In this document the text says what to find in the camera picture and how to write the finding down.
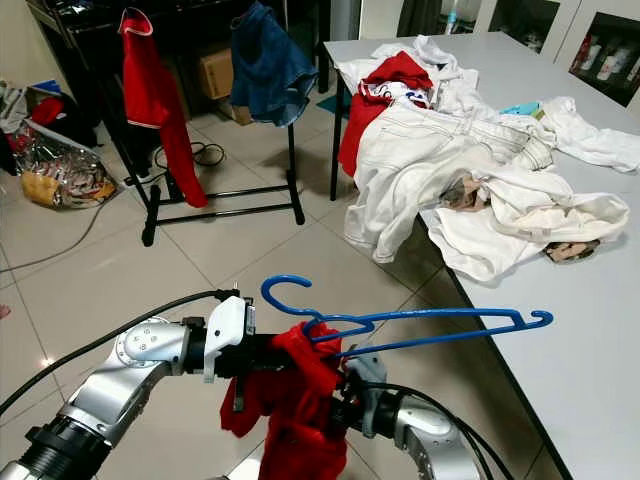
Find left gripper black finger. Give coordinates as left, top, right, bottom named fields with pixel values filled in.
left=271, top=338, right=307, bottom=376

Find blue plastic hanger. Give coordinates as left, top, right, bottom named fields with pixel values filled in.
left=260, top=275, right=555, bottom=360

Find white shirt tan sleeves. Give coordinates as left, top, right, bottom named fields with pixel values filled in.
left=420, top=165, right=632, bottom=285

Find beige jeans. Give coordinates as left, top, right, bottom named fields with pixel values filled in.
left=344, top=100, right=557, bottom=264

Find red jersey white print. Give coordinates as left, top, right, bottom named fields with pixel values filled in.
left=337, top=50, right=437, bottom=180

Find clear plastic bag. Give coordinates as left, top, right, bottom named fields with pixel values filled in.
left=15, top=135, right=122, bottom=210

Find red shirt white trim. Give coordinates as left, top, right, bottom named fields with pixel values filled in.
left=118, top=8, right=210, bottom=210

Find blue denim garment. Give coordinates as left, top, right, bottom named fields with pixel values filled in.
left=227, top=3, right=320, bottom=130

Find brown cardboard box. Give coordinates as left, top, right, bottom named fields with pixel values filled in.
left=197, top=47, right=254, bottom=125

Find black bag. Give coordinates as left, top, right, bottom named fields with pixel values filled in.
left=48, top=93, right=98, bottom=153

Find crumpled red cloth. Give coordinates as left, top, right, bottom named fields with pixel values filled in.
left=31, top=95, right=67, bottom=127

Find white rumpled clothes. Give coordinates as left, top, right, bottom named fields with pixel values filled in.
left=334, top=35, right=497, bottom=117

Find teal cloth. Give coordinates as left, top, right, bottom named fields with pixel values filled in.
left=500, top=100, right=542, bottom=117

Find crumpled grey white cloth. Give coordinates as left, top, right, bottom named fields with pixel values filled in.
left=0, top=80, right=27, bottom=132

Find black desk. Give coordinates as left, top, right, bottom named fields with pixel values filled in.
left=25, top=0, right=323, bottom=136

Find white t-shirt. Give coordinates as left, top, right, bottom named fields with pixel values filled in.
left=540, top=95, right=640, bottom=174

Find white spray bottle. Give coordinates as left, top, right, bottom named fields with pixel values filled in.
left=444, top=0, right=462, bottom=35

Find white TV cabinet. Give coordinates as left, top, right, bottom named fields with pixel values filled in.
left=478, top=0, right=640, bottom=107

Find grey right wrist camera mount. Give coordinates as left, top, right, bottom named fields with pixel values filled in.
left=345, top=350, right=392, bottom=441

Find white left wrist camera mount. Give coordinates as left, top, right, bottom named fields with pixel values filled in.
left=205, top=295, right=255, bottom=382

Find black clothes rack silver rail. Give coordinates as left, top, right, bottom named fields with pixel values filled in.
left=118, top=0, right=307, bottom=249

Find black coiled floor cable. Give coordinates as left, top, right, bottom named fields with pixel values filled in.
left=189, top=142, right=227, bottom=167

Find grey floor cord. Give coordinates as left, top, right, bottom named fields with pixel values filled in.
left=0, top=198, right=122, bottom=277

